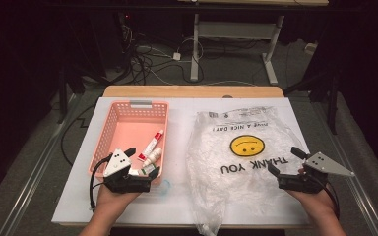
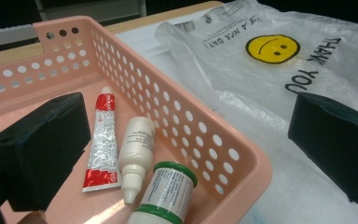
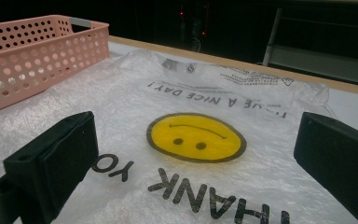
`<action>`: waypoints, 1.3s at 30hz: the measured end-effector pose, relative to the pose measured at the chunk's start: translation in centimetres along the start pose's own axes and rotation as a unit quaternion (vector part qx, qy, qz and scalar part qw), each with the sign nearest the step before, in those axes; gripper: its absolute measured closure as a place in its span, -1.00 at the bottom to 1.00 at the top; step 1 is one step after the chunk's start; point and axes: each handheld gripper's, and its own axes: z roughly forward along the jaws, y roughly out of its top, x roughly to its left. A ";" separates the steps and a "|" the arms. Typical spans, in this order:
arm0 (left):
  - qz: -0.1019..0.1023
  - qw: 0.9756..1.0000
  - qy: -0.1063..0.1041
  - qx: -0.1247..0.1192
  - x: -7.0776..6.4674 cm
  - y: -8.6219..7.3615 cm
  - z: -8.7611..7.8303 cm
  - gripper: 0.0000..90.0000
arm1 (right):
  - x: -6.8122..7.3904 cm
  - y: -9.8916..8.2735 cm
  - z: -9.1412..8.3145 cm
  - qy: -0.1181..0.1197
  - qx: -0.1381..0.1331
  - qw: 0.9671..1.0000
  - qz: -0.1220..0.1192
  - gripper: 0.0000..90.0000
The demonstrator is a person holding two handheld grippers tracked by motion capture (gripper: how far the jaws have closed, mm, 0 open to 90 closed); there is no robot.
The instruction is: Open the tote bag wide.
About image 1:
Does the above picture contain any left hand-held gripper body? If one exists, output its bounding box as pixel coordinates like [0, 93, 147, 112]
[102, 148, 152, 194]

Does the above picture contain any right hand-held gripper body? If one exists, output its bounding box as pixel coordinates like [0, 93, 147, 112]
[277, 151, 355, 195]

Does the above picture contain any white dropper bottle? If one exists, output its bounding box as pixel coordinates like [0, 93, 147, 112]
[143, 147, 163, 167]

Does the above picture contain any pink plastic basket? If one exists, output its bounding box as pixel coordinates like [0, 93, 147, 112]
[88, 100, 170, 185]

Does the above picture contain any red and white tube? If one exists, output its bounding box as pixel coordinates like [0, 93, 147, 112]
[137, 129, 165, 162]

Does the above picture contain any clear plastic bag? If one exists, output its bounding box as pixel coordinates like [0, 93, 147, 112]
[185, 106, 309, 236]

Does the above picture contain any person's left hand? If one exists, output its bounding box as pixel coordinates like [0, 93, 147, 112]
[95, 185, 142, 214]

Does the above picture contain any person's right hand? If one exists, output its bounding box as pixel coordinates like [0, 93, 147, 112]
[287, 186, 338, 214]

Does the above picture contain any white table mat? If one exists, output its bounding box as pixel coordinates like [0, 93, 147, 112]
[51, 96, 339, 228]

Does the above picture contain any black metal stand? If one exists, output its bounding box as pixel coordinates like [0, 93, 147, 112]
[56, 63, 112, 125]
[283, 65, 340, 136]

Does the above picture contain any wooden table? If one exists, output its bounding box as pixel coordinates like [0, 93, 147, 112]
[102, 85, 284, 99]

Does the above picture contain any white power strip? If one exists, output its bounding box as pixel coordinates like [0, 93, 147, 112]
[304, 42, 319, 55]

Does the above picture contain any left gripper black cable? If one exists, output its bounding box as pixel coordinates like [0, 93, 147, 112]
[89, 153, 113, 210]

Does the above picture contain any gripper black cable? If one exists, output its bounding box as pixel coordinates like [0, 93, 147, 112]
[89, 153, 113, 210]
[321, 181, 341, 220]

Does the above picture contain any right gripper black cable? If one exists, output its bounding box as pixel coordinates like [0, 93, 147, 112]
[321, 181, 341, 220]

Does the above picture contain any black cable on floor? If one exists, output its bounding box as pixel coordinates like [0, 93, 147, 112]
[60, 103, 96, 166]

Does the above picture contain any tangle of floor cables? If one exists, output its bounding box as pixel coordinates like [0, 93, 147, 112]
[121, 23, 208, 87]

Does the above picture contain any white desk frame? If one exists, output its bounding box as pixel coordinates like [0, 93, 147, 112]
[178, 0, 329, 87]

